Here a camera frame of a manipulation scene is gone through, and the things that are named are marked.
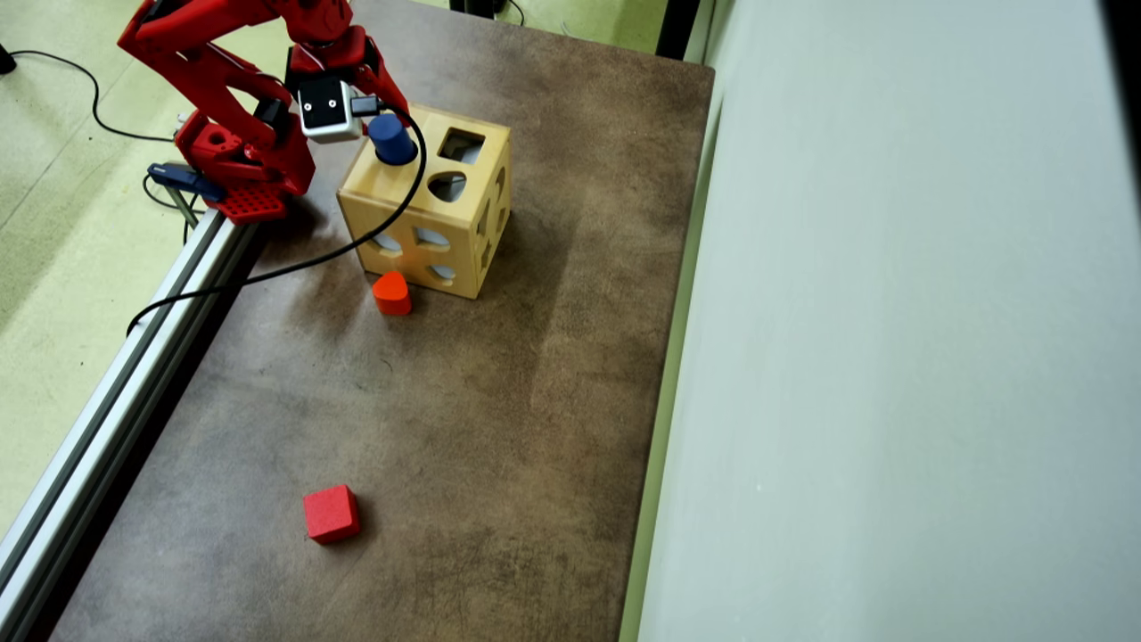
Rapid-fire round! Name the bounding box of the thin black floor cable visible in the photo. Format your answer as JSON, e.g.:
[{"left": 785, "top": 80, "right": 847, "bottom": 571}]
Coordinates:
[{"left": 9, "top": 49, "right": 179, "bottom": 144}]

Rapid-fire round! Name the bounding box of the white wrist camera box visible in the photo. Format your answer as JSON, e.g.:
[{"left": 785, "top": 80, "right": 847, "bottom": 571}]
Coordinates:
[{"left": 297, "top": 77, "right": 365, "bottom": 145}]

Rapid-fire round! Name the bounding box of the orange half-round block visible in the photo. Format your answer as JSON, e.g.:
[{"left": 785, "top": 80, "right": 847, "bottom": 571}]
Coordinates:
[{"left": 372, "top": 271, "right": 414, "bottom": 317}]

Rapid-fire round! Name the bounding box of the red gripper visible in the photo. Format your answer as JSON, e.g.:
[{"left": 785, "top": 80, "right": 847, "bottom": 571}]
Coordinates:
[{"left": 283, "top": 25, "right": 413, "bottom": 119}]

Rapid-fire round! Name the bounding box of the black camera cable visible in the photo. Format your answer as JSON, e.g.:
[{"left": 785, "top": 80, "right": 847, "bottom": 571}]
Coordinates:
[{"left": 126, "top": 95, "right": 429, "bottom": 338}]

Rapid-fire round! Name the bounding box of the wooden shape sorter box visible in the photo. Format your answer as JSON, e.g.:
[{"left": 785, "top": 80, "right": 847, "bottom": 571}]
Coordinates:
[{"left": 336, "top": 98, "right": 513, "bottom": 300}]

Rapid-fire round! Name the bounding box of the blue cylinder block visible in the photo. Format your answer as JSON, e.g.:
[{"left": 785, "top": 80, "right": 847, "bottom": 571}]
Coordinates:
[{"left": 367, "top": 113, "right": 419, "bottom": 168}]

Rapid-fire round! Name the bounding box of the red cube block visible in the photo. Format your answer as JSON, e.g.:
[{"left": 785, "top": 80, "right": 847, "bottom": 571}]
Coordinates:
[{"left": 302, "top": 484, "right": 363, "bottom": 546}]

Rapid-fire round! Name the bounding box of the dark vertical post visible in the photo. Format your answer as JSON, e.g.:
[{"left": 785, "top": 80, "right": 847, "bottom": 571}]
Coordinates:
[{"left": 655, "top": 0, "right": 707, "bottom": 62}]

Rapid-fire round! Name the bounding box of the aluminium profile rail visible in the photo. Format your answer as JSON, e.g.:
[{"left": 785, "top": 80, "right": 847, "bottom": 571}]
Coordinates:
[{"left": 0, "top": 210, "right": 268, "bottom": 642}]

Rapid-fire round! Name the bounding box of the blue clamp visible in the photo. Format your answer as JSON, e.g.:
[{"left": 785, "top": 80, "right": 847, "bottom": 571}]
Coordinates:
[{"left": 146, "top": 161, "right": 226, "bottom": 243}]

